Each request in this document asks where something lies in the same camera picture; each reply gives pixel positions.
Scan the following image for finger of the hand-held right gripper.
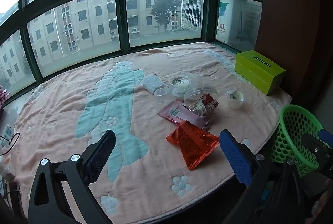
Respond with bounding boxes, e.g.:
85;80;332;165
301;132;333;178
318;129;333;148

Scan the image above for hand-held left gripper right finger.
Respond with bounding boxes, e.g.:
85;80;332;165
219;130;311;224

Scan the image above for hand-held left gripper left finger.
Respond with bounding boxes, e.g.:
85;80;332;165
27;130;116;224

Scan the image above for green perforated plastic basket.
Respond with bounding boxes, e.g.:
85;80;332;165
269;105;326;179

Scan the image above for orange snack packet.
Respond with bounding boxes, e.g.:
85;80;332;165
166;120;220;171

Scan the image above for small clear cup white lid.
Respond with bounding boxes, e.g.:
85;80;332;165
225;90;245;109

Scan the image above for red white wrapper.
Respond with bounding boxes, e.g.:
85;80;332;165
194;93;219;115

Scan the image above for pink foil wrapper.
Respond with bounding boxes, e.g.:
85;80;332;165
157;99;216;131

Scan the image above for clear cup with red wrapper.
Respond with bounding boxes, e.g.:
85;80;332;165
183;86;219;107

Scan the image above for small clear plastic cup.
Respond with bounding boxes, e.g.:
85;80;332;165
153;87;169;103

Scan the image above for white textured pack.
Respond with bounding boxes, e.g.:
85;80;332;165
144;75;166;95

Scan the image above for clear plastic round container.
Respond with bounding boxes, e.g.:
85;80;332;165
168;75;193;97

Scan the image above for pink printed blanket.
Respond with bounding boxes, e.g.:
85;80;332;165
10;42;292;224

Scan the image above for green cardboard box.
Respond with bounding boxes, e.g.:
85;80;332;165
235;50;286;96

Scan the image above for white power strip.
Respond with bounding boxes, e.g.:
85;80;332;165
0;124;15;148

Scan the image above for pink striped object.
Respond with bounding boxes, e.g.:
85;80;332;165
0;85;10;107

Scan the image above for brown wooden cabinet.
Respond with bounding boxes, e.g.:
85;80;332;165
256;0;333;110

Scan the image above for beige apartment building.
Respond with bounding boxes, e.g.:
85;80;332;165
0;0;183;86

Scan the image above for white carton blue print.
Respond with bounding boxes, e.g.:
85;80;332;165
217;0;257;43

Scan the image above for white louvered panel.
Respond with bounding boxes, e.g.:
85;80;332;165
181;0;204;31

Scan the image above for green tree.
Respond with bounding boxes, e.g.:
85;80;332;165
150;0;180;33

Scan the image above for black cable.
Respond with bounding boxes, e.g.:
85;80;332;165
0;132;21;157

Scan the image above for green window frame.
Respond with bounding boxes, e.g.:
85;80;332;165
0;0;264;110

